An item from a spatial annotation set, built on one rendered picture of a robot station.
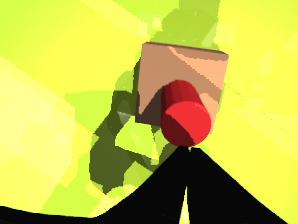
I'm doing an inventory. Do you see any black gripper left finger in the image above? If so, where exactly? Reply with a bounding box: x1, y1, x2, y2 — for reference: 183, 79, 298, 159
0, 145, 192, 224

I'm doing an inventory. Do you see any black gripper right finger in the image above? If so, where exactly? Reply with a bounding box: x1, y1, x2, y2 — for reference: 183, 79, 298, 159
186, 147, 289, 224

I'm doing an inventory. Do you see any tan square block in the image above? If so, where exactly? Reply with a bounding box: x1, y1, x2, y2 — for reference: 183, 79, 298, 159
134, 41, 230, 135

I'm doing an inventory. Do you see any dark red marker cap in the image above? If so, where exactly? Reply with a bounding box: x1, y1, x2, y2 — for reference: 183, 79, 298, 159
160, 79, 212, 148

